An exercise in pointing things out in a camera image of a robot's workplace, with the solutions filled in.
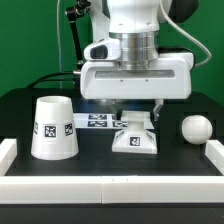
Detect grey thin cable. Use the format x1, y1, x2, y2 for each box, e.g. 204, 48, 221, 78
55, 0, 64, 90

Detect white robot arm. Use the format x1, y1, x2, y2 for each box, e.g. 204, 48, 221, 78
80, 0, 194, 117

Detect white right fence block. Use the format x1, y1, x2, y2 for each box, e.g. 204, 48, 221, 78
205, 140, 224, 176

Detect white marker sheet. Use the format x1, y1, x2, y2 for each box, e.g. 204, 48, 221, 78
72, 112, 155, 131

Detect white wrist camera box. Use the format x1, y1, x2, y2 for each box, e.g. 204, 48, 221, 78
84, 38, 121, 61

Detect white fence block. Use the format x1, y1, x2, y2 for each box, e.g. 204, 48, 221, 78
205, 140, 224, 176
0, 139, 17, 176

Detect white front fence wall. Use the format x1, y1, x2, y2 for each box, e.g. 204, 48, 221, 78
0, 176, 224, 204

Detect black cable hose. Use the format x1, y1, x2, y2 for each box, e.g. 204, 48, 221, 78
26, 0, 92, 89

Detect white left fence block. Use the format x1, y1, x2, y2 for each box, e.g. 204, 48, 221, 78
0, 139, 17, 176

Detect white lamp bulb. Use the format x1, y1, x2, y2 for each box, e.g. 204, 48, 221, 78
182, 115, 213, 145

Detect white lamp shade cone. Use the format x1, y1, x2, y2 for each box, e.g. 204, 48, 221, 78
31, 96, 79, 160

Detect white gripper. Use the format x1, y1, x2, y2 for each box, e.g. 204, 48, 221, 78
80, 52, 194, 121

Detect white lamp base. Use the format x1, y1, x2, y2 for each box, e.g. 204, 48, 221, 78
112, 111, 157, 154

